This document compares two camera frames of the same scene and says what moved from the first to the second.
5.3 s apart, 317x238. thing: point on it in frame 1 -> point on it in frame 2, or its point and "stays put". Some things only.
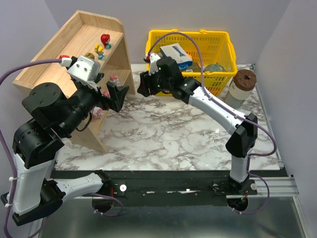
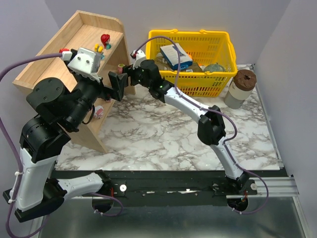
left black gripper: [109, 99] -> [106, 89]
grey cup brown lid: [241, 88] stays put
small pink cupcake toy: [97, 112] stays put
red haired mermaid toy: [105, 38] stays put
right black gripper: [150, 83] -> [133, 74]
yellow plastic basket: [214, 47] stays put
